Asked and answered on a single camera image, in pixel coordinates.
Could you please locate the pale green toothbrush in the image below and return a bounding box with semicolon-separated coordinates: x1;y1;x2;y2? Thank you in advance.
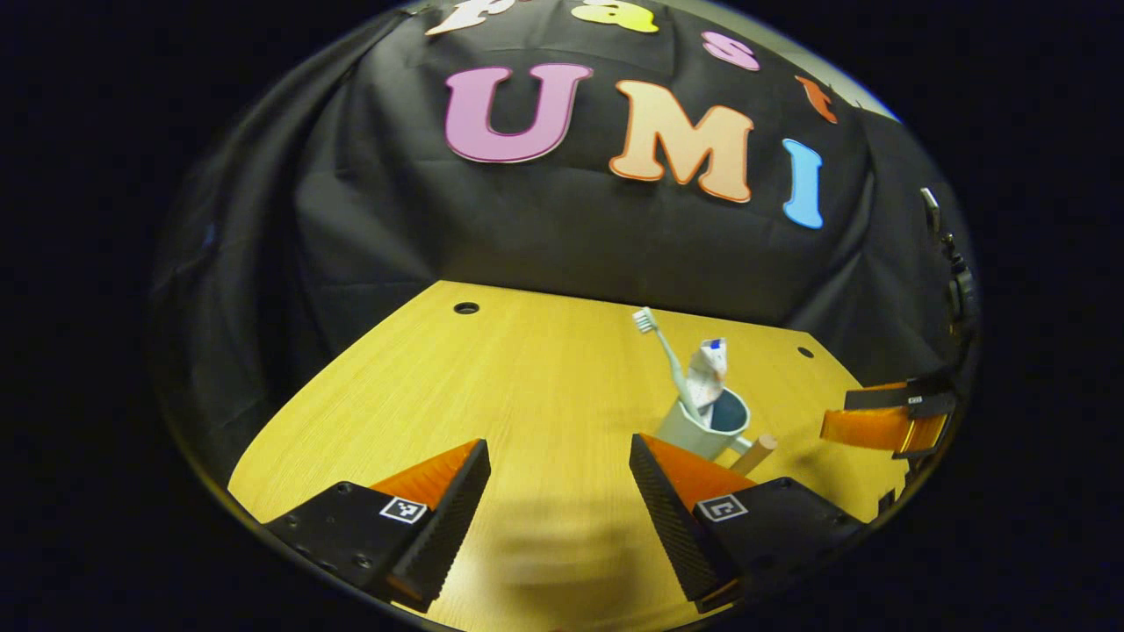
633;307;703;422

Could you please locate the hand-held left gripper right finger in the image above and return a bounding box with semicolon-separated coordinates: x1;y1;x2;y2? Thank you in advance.
629;433;866;614

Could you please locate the white cup with wooden handle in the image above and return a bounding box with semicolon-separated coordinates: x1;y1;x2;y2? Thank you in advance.
654;387;779;478

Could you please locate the white toothpaste tube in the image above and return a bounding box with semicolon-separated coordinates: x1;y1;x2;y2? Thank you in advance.
683;338;730;418

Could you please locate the black backdrop cloth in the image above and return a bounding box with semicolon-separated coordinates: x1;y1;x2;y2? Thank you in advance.
149;0;976;475

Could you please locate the wooden desktop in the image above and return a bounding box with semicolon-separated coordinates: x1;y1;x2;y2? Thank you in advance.
227;280;910;632

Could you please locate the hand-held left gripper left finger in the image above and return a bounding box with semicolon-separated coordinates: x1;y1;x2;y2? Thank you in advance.
263;438;493;614

